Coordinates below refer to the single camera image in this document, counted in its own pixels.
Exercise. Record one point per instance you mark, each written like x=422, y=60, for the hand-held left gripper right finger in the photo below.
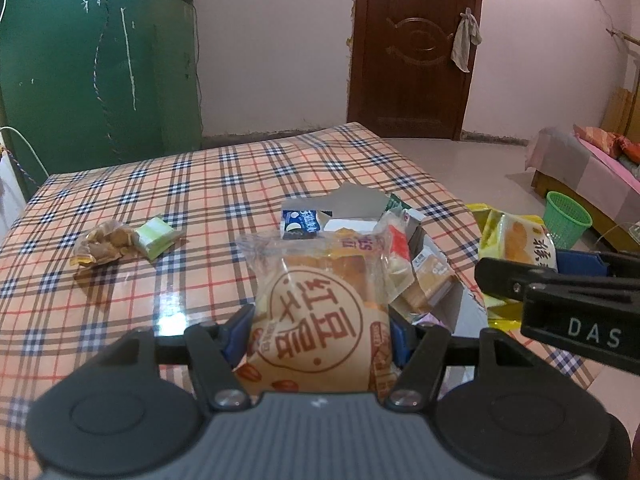
x=402, y=340

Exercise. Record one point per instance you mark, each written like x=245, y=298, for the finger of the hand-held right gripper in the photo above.
x=505, y=275
x=580, y=262

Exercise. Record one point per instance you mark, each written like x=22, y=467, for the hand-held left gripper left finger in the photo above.
x=237, y=332

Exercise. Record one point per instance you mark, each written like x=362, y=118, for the yellow snack packet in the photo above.
x=515, y=240

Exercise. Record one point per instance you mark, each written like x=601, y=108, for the red print bread bag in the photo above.
x=310, y=310

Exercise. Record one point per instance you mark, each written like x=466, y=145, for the red and white cracker packet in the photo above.
x=400, y=250

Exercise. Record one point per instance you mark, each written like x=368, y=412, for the blue snack packet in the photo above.
x=300, y=222

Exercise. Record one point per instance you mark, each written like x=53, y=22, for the green and white snack packet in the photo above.
x=395, y=202

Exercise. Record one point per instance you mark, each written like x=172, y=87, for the white cardboard box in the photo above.
x=355, y=200

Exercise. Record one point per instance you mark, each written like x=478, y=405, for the small clear bag brown snacks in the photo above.
x=107, y=242

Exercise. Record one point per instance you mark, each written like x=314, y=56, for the green plastic wastebasket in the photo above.
x=567, y=217

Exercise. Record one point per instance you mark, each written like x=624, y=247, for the wooden bed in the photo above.
x=590, y=180

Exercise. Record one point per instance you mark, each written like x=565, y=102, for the light green snack packet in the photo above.
x=157, y=235

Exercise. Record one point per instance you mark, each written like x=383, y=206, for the plaid tablecloth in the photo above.
x=200, y=185

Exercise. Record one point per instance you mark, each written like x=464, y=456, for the brown wooden door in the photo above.
x=415, y=85

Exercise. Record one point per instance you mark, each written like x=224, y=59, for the wooden stick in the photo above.
x=625, y=36

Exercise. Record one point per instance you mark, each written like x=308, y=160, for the grey rag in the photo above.
x=465, y=40

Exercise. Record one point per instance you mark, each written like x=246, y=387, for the green cabinet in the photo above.
x=75, y=60

